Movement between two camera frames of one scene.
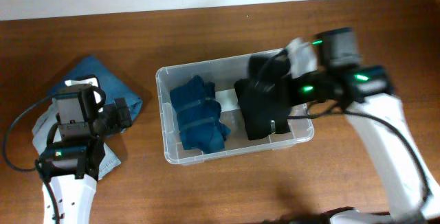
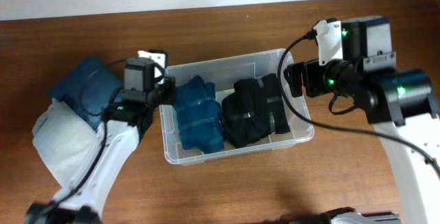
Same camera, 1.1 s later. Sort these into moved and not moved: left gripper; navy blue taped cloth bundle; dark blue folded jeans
Moved: left gripper
Not moved: dark blue folded jeans; navy blue taped cloth bundle
